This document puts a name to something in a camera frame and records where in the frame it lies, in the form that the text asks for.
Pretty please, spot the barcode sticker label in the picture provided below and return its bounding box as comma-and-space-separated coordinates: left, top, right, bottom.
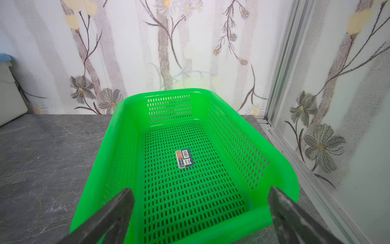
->
175, 148, 195, 169

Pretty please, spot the blue lid storage box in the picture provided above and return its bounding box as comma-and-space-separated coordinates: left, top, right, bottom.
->
0, 53, 28, 126

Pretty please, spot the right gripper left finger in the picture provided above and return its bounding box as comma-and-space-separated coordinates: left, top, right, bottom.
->
59, 188, 135, 244

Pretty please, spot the green plastic perforated basket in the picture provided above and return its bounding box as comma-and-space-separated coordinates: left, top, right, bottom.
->
71, 88, 300, 244

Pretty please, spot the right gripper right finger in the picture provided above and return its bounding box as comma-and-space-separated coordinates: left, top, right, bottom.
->
268, 187, 342, 244

